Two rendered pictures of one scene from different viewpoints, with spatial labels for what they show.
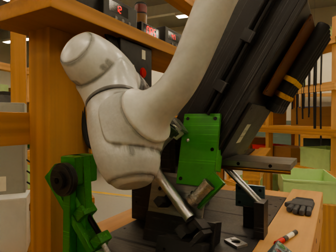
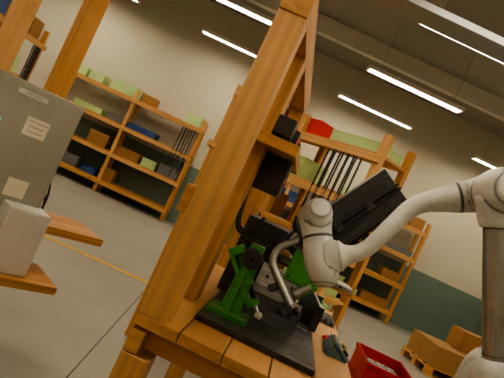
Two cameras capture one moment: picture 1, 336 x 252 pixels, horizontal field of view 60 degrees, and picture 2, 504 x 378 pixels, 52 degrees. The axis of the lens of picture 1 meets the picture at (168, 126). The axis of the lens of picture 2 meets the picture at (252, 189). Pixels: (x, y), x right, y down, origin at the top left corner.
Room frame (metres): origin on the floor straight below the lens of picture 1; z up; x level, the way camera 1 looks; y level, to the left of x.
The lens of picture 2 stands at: (-0.95, 1.07, 1.34)
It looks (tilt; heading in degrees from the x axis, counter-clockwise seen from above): 0 degrees down; 336
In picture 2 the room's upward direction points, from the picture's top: 25 degrees clockwise
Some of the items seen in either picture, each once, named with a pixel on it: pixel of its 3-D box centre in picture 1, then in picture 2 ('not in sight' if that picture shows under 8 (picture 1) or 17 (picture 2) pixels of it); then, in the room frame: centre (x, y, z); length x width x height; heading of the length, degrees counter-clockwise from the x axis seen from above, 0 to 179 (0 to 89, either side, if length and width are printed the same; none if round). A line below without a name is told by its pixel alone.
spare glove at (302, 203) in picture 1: (299, 205); (323, 317); (1.16, -0.53, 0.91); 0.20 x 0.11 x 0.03; 148
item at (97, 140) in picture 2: not in sight; (114, 138); (9.97, -0.58, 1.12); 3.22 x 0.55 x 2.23; 67
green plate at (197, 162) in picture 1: (203, 148); (306, 259); (0.86, -0.10, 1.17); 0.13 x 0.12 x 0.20; 150
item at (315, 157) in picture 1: (278, 124); (273, 214); (4.06, -1.55, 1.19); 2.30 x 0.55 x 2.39; 18
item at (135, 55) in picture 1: (123, 68); (271, 175); (0.97, 0.15, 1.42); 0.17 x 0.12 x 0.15; 150
